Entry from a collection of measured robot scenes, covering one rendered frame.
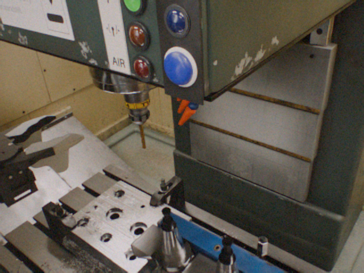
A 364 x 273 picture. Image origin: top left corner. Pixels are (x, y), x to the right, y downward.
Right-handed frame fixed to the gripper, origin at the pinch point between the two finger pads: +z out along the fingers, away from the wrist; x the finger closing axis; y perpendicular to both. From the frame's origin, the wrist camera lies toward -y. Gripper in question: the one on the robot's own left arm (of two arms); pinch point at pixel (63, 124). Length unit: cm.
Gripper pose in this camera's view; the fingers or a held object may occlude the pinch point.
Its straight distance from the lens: 65.1
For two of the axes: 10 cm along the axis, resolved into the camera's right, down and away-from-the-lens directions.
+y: 0.8, 8.3, 5.6
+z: 7.1, -4.4, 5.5
